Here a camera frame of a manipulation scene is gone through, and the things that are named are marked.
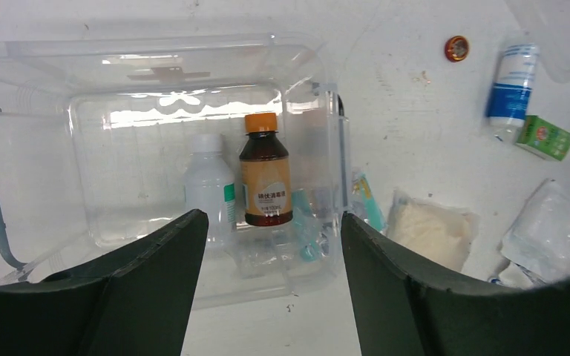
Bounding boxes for teal packet of supplies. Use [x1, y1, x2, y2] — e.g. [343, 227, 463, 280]
[292, 168, 387, 263]

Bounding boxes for blue white wipe packets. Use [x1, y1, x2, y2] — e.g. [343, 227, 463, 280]
[487, 261, 546, 289]

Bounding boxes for white gauze packet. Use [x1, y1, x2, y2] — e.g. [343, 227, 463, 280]
[500, 179, 570, 283]

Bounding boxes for brown bottle orange label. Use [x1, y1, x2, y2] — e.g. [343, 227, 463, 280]
[239, 113, 293, 227]

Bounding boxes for white bottle green label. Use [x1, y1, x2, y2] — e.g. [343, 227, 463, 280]
[183, 133, 236, 248]

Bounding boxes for small green box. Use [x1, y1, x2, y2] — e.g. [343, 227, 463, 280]
[515, 115, 570, 162]

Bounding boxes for clear plastic medicine box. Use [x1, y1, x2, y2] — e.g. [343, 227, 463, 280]
[0, 33, 350, 309]

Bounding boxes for clear plastic box lid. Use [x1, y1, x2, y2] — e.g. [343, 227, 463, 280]
[506, 0, 570, 83]

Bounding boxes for small red round cap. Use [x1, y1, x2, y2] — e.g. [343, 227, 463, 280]
[444, 36, 470, 62]

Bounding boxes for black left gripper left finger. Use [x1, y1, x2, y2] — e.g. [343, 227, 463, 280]
[0, 209, 209, 355]

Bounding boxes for white bottle blue label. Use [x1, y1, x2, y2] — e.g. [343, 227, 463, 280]
[485, 40, 540, 142]

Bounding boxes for white bandage roll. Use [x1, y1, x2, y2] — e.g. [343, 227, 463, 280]
[229, 235, 296, 279]

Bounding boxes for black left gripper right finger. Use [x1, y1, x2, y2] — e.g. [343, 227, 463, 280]
[341, 213, 570, 355]

